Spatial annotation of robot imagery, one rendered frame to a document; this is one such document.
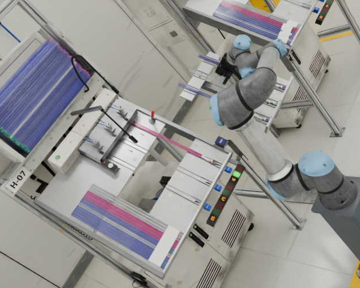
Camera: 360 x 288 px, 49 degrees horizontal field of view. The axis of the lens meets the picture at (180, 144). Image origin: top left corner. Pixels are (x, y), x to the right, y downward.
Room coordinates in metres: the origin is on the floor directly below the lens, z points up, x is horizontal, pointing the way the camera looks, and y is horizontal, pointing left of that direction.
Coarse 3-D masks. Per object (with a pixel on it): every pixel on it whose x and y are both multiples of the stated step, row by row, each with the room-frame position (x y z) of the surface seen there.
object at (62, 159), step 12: (108, 96) 2.04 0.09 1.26; (84, 120) 1.97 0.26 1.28; (96, 120) 1.95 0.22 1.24; (72, 132) 1.94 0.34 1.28; (84, 132) 1.92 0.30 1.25; (60, 144) 1.91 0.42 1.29; (72, 144) 1.89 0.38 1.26; (60, 156) 1.86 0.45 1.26; (72, 156) 1.87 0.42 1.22; (60, 168) 1.82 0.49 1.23
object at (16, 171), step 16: (16, 0) 2.11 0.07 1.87; (0, 16) 2.06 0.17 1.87; (64, 112) 1.93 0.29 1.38; (0, 144) 1.79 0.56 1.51; (16, 160) 1.83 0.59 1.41; (0, 176) 1.90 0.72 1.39; (16, 176) 1.80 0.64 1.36; (16, 192) 1.77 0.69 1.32; (160, 192) 1.99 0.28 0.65; (240, 192) 1.89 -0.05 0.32; (256, 192) 1.78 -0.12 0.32; (144, 208) 2.02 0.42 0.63; (304, 224) 1.66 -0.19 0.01
